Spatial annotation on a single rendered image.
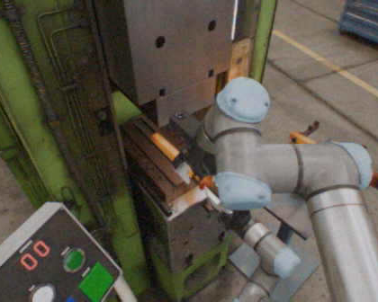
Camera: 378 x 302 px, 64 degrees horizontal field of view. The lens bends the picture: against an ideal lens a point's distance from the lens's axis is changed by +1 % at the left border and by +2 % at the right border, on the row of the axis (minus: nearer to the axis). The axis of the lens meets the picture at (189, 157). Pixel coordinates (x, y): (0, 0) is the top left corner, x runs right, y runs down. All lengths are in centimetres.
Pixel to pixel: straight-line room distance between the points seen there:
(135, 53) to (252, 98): 32
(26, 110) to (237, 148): 55
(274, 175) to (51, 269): 57
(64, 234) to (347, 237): 62
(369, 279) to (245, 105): 26
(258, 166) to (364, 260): 17
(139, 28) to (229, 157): 36
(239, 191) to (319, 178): 11
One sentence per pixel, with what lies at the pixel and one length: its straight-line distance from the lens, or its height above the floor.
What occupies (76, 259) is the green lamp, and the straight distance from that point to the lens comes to 84.
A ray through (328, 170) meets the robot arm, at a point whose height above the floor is 149.
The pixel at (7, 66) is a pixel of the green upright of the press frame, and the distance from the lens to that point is 77.
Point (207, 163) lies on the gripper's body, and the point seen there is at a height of 136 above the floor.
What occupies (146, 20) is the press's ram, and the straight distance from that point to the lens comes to 69.
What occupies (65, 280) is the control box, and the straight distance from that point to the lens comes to 84.
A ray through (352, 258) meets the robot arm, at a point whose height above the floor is 146.
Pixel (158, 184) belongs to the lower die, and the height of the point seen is 98.
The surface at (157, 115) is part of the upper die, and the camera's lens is 81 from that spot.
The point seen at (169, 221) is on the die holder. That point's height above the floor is 90.
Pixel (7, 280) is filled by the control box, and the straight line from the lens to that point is 78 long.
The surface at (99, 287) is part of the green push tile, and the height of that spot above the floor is 100.
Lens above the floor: 180
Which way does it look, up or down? 45 degrees down
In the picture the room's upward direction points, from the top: straight up
